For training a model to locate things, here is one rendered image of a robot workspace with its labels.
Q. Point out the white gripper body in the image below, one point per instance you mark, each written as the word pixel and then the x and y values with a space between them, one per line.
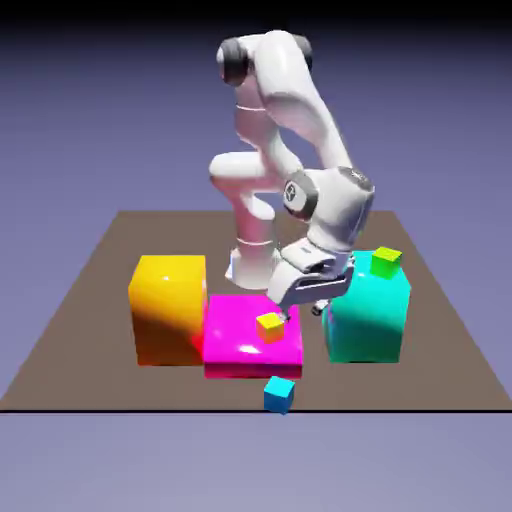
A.
pixel 304 286

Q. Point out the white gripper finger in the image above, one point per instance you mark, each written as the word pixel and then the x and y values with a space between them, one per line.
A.
pixel 318 307
pixel 284 316

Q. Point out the large orange box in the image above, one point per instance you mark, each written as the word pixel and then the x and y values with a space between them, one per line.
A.
pixel 168 308

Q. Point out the large teal box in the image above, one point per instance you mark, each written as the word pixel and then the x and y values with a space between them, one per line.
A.
pixel 368 320

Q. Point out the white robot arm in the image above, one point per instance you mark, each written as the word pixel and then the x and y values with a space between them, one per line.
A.
pixel 280 100

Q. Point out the small yellow cube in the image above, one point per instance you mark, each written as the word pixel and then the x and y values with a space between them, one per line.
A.
pixel 270 327

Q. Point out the large magenta box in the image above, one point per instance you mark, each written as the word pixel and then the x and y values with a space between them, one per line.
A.
pixel 240 340

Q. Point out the small blue cube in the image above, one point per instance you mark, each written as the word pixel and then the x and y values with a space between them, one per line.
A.
pixel 278 395

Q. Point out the small green cube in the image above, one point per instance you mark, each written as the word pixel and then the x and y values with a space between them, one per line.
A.
pixel 384 262

